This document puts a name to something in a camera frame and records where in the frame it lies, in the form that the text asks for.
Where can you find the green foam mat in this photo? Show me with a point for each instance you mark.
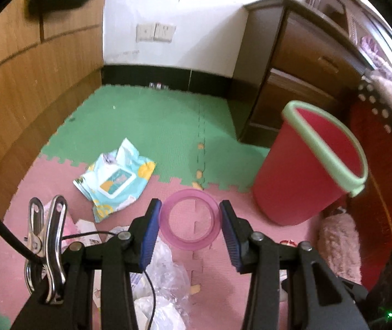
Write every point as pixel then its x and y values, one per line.
pixel 154 127

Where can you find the silver metal spring clip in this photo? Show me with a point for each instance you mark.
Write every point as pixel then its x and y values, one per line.
pixel 53 233

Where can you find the crumpled clear plastic bag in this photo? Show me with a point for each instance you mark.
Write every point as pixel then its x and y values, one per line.
pixel 166 282

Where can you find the light wooden wardrobe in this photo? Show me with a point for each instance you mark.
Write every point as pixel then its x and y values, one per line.
pixel 27 92

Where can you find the pink foam mat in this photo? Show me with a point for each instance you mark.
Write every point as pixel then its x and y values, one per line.
pixel 213 275

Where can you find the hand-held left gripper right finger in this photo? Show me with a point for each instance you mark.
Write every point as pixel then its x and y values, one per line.
pixel 232 244

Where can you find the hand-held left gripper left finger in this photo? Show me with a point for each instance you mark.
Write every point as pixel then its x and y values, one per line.
pixel 147 240

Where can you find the dark wooden headboard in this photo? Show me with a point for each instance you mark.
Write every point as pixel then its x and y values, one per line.
pixel 337 0

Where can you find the dark wooden nightstand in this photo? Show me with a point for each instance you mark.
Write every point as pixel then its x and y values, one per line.
pixel 302 62

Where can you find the blue white wet wipes pack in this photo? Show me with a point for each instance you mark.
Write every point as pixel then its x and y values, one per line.
pixel 113 182

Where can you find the black white dotted cloth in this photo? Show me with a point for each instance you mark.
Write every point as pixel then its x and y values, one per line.
pixel 378 106

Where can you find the dark red bed cover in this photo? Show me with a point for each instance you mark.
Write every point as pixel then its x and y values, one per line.
pixel 378 178

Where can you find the pink fluffy slipper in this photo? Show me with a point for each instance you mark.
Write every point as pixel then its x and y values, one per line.
pixel 340 247

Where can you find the red bin with green rim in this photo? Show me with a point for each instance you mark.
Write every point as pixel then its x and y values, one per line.
pixel 285 185

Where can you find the white wall socket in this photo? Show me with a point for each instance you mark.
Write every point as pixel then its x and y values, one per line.
pixel 145 32
pixel 165 32

